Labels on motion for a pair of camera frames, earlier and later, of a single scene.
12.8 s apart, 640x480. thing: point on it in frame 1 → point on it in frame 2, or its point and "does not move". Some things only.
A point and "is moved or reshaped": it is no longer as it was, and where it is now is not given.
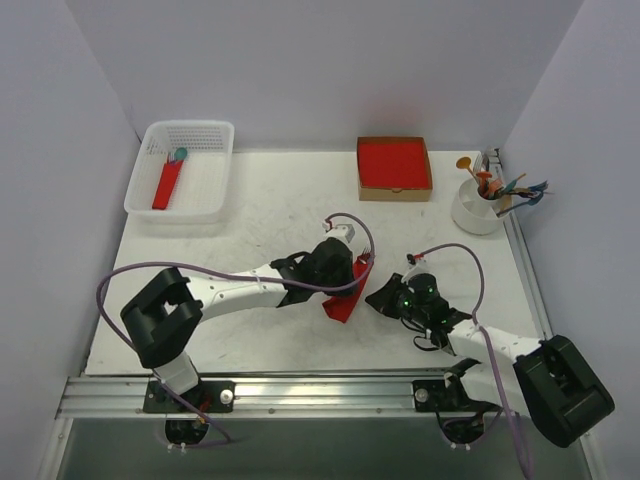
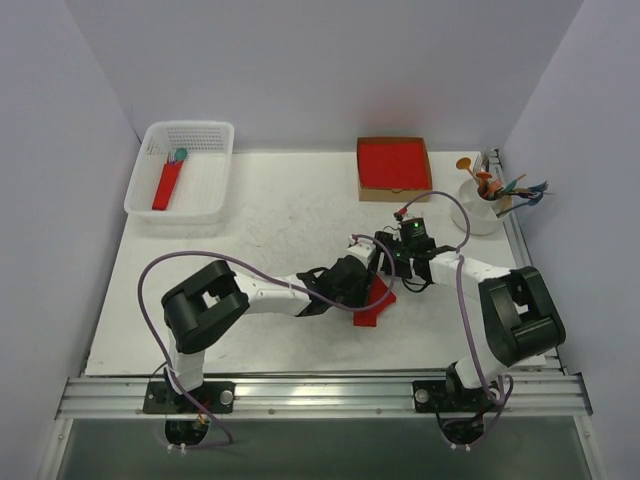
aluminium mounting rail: [126, 396] does not move
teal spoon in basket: [180, 153] does not move
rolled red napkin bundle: [169, 177] does not move
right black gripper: [391, 293] → [395, 261]
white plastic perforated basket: [202, 191] does not move
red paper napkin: [341, 306] is moved or reshaped
